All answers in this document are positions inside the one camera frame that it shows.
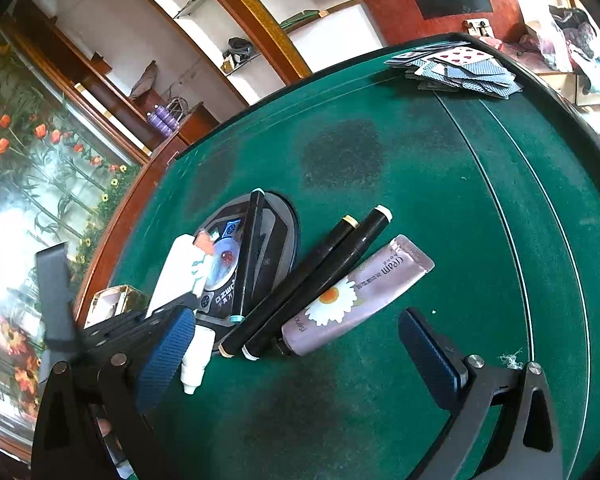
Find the flower wall poster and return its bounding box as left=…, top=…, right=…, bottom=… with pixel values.
left=0, top=35, right=141, bottom=441

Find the slim black pen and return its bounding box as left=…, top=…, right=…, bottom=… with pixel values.
left=227, top=189, right=267, bottom=328

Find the wall socket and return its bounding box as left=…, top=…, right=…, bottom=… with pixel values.
left=462, top=17, right=492, bottom=37

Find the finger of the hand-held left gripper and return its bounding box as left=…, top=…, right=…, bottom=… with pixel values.
left=34, top=241, right=78, bottom=361
left=82, top=292, right=201, bottom=366

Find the table centre control panel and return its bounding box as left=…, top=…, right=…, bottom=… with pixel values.
left=192, top=195, right=301, bottom=328

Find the brown ornament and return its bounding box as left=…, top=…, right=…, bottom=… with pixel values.
left=130, top=60, right=158, bottom=98

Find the white toothpaste box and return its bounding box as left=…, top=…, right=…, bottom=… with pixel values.
left=144, top=234, right=217, bottom=318

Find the green flat item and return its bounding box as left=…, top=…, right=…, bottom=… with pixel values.
left=280, top=9, right=326, bottom=31

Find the silver tray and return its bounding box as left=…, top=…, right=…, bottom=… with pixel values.
left=82, top=284, right=148, bottom=331

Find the pile of clothes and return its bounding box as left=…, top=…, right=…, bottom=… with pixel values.
left=522, top=5, right=600, bottom=93

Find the black marker with white ends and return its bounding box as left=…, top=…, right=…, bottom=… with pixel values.
left=242, top=205, right=393, bottom=361

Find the small white dropper bottle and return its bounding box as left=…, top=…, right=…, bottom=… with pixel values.
left=180, top=327, right=216, bottom=395

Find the purple daisy cream tube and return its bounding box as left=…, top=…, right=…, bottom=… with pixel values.
left=280, top=234, right=436, bottom=357

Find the black marker with gold ends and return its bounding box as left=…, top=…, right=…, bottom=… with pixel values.
left=217, top=215, right=359, bottom=358

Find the dark tangled item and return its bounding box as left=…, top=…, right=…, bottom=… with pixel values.
left=222, top=37, right=253, bottom=73

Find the white wall shelf unit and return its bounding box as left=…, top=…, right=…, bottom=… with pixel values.
left=25, top=0, right=386, bottom=151

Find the white thread tuft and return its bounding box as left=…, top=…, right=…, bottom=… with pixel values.
left=497, top=347, right=526, bottom=371

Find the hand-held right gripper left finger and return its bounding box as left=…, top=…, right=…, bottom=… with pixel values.
left=30, top=305, right=198, bottom=480

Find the pile of playing cards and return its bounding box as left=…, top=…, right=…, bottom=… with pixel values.
left=384, top=44, right=523, bottom=100

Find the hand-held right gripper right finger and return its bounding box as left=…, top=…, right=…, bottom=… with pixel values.
left=397, top=307, right=566, bottom=480

